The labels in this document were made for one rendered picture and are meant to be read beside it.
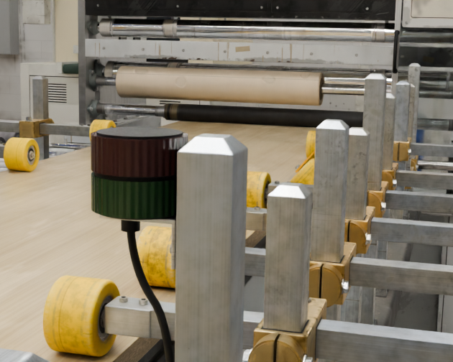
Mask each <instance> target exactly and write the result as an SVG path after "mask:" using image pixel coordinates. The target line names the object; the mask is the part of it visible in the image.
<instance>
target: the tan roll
mask: <svg viewBox="0 0 453 362"><path fill-rule="evenodd" d="M322 75H323V73H312V72H291V71H268V70H225V69H202V68H159V67H136V66H121V67H120V68H119V69H118V71H117V74H116V77H103V76H97V77H96V84H97V85H112V86H116V91H117V93H118V94H119V96H120V97H122V98H154V99H171V100H188V101H221V102H237V103H271V104H288V105H305V106H320V105H321V104H322V102H323V98H324V94H332V95H351V96H363V95H364V93H365V87H364V86H359V85H322Z"/></svg>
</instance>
